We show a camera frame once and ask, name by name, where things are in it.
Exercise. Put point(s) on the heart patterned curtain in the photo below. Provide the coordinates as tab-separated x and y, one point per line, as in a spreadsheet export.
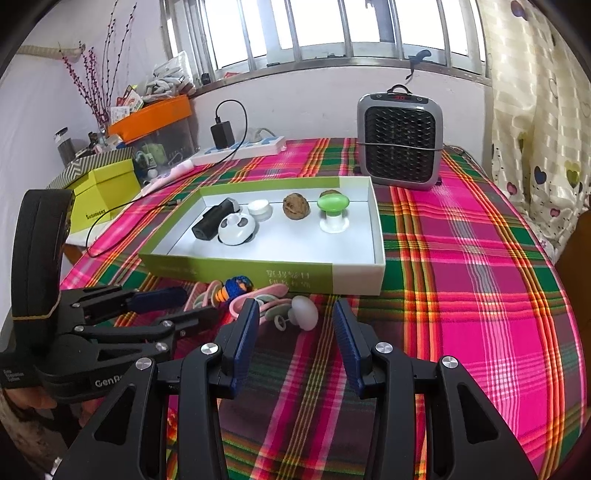
541	120

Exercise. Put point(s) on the pink hair band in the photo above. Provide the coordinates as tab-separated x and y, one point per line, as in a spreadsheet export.
203	295
274	305

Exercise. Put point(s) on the black hook on windowsill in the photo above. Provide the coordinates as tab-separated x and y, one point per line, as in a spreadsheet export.
415	60

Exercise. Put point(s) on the chevron patterned box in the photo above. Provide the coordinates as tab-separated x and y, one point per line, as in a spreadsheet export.
81	166

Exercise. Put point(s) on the yellow green box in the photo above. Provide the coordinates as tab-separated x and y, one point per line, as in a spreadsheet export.
99	191

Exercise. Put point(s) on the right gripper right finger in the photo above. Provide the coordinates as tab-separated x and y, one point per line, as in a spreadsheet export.
466	436

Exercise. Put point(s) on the brown walnut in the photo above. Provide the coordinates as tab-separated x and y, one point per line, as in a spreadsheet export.
296	207
329	192

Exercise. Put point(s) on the black rectangular device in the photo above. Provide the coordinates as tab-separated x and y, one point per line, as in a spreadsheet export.
207	227

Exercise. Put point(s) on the orange lidded storage bin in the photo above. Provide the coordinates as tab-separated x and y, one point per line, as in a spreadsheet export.
160	133

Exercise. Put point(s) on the black power adapter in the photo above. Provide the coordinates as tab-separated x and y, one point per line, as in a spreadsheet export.
222	134

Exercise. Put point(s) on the green white shallow box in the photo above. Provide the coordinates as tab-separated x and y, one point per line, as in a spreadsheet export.
293	252

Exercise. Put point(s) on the white blue power strip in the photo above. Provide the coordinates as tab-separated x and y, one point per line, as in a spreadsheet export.
266	147

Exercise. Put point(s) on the grey black space heater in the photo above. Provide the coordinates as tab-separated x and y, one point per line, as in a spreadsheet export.
400	138

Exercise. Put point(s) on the blue orange toy figure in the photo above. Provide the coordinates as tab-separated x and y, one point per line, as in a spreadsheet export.
233	288

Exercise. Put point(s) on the green white mushroom toy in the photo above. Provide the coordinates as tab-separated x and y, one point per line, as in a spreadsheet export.
333	207

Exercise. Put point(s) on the white pink tube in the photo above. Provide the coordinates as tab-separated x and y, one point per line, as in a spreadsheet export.
167	177

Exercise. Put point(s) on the left hand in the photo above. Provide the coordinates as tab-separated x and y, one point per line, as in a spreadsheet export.
38	398

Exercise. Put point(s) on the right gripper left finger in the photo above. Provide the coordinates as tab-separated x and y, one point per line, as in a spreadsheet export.
126	436

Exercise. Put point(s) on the white egg shaped light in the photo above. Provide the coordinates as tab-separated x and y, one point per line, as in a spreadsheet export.
303	313

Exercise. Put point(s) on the dark glass jar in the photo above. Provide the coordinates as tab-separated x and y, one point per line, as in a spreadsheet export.
64	146

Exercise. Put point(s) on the red flower branches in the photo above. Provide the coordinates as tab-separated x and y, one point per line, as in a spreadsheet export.
96	85

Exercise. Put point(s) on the white lidded small jar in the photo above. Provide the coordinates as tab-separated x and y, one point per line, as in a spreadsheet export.
260	210

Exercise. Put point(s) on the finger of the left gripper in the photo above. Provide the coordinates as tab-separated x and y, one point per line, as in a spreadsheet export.
114	301
174	326

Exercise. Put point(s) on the white round earbud case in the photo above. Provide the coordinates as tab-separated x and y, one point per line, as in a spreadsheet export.
236	229

